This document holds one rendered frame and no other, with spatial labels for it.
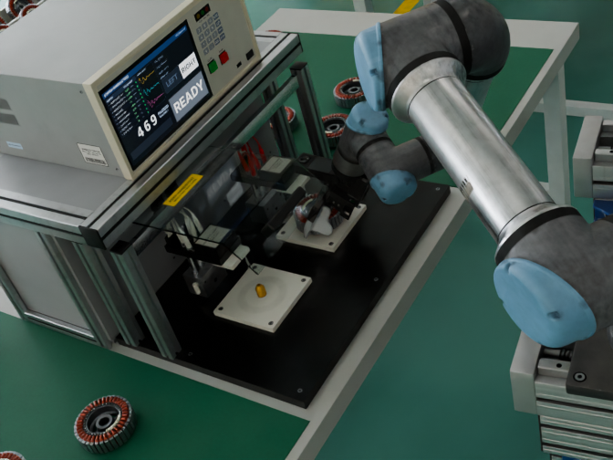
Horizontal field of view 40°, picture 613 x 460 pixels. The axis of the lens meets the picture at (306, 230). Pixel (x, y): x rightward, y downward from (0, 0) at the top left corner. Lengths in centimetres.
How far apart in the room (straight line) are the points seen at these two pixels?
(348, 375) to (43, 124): 73
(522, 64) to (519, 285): 141
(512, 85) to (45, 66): 119
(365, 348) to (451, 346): 100
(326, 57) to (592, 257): 169
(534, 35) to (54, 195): 142
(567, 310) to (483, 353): 160
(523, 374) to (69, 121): 90
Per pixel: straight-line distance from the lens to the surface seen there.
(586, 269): 98
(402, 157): 157
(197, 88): 168
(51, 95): 159
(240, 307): 173
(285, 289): 173
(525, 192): 105
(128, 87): 155
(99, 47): 161
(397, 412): 247
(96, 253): 163
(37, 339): 194
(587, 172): 159
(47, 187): 167
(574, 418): 127
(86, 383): 178
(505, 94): 222
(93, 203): 157
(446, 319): 267
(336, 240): 181
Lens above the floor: 193
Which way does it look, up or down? 38 degrees down
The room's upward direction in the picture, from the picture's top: 17 degrees counter-clockwise
